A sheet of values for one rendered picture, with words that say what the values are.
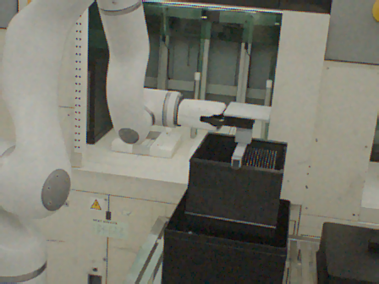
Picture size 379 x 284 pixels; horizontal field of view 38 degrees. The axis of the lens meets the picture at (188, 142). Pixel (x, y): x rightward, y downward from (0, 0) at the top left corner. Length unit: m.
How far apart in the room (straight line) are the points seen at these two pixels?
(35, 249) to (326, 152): 0.90
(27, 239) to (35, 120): 0.22
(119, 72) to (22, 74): 0.30
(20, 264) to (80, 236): 0.83
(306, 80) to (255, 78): 0.98
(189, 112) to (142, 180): 0.51
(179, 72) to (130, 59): 1.33
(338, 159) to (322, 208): 0.16
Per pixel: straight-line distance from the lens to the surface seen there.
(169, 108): 1.24
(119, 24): 1.14
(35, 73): 0.94
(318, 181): 1.62
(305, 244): 1.62
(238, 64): 2.45
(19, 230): 1.03
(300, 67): 1.48
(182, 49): 2.48
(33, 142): 0.91
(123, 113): 1.18
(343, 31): 1.52
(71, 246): 1.86
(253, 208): 1.21
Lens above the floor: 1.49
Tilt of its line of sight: 18 degrees down
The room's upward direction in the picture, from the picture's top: 4 degrees clockwise
